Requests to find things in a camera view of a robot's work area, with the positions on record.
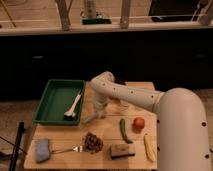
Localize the black monitor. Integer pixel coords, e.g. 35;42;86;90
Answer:
149;0;199;22

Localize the silver fork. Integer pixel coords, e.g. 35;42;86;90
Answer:
51;146;83;154

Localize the green chili pepper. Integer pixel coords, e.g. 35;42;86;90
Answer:
119;118;133;144

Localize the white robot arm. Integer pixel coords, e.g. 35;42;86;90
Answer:
90;71;213;171

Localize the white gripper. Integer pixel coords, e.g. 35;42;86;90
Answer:
84;94;108;123

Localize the black pole stand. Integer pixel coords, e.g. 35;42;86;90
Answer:
9;122;25;171

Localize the red tomato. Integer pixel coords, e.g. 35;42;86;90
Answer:
133;117;145;130

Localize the white bottle on green base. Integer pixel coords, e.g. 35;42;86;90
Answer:
81;0;111;25

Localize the yellow banana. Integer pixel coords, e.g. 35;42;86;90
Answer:
144;134;156;162

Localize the green plastic tray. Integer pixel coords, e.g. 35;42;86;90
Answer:
33;79;86;126

